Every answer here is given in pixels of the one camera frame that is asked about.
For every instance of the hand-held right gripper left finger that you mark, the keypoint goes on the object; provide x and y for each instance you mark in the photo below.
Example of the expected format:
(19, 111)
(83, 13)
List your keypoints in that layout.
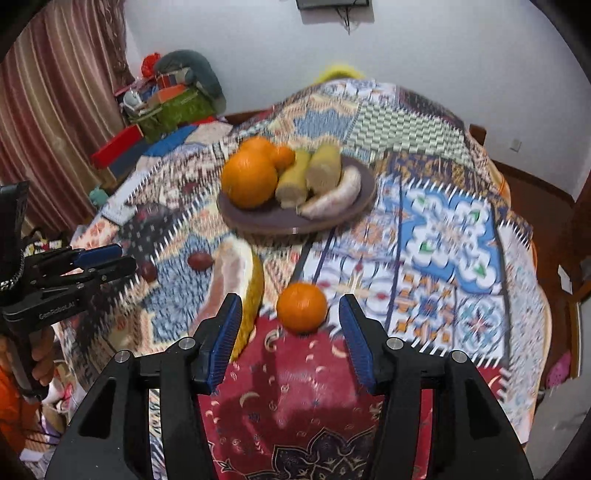
(226, 337)

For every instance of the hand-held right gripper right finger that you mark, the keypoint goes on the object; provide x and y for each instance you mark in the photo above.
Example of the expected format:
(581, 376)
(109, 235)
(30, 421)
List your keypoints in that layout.
(358, 341)

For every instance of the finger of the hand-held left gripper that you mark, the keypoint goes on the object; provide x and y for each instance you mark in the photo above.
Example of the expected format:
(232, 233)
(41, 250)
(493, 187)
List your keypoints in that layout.
(99, 254)
(117, 270)

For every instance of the small orange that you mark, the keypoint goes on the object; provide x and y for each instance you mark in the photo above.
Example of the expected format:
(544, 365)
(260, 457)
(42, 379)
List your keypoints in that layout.
(282, 157)
(301, 307)

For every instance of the purple round plate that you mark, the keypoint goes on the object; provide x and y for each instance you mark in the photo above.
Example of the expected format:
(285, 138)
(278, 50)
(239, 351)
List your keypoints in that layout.
(277, 222)

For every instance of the pale peeled pomelo segment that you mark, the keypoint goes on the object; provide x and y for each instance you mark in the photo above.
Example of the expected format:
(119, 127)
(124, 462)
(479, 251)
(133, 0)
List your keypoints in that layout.
(332, 196)

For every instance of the large orange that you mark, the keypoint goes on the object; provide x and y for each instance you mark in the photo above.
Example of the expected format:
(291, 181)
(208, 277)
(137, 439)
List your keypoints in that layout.
(249, 177)
(258, 145)

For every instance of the person's left forearm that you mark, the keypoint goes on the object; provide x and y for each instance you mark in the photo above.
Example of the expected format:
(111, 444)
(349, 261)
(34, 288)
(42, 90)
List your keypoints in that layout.
(11, 406)

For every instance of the person's left hand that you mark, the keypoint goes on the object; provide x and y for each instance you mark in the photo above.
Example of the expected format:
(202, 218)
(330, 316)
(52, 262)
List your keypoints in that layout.
(44, 353)

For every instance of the white papers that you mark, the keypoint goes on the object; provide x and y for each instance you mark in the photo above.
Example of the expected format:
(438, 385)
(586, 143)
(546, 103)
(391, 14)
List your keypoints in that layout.
(119, 213)

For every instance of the teal soft toy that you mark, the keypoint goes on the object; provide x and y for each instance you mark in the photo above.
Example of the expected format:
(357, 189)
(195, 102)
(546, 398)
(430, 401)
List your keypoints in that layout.
(99, 196)

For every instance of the patchwork printed tablecloth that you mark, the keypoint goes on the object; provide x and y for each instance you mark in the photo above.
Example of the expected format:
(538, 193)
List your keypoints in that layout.
(438, 240)

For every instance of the blue cloth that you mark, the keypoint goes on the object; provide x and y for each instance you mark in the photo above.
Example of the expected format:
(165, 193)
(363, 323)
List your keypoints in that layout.
(171, 141)

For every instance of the striped brown curtain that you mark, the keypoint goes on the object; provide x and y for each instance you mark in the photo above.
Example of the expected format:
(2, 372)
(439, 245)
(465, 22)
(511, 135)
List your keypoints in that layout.
(55, 115)

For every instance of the green patterned box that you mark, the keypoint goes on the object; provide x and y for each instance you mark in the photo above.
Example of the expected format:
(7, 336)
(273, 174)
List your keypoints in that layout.
(180, 115)

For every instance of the orange box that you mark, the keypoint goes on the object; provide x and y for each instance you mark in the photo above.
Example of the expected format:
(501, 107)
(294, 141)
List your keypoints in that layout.
(171, 94)

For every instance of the red plastic bag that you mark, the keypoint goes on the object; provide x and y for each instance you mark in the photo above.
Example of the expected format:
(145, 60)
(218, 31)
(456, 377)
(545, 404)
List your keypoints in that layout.
(150, 64)

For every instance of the pink slipper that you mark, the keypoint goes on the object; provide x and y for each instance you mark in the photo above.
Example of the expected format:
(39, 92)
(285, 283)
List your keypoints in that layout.
(559, 371)

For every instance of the yellow chair back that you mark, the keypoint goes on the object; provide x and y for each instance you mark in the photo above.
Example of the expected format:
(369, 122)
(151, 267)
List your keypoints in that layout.
(339, 73)

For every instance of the wooden door frame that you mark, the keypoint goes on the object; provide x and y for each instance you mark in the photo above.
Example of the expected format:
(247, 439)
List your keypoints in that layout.
(582, 240)

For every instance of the white wall outlet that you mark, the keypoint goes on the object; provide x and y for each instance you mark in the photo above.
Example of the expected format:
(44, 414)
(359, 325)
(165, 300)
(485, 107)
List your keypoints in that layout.
(515, 145)

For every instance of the small black wall monitor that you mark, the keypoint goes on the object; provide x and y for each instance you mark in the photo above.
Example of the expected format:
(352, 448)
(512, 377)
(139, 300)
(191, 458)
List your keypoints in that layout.
(332, 2)

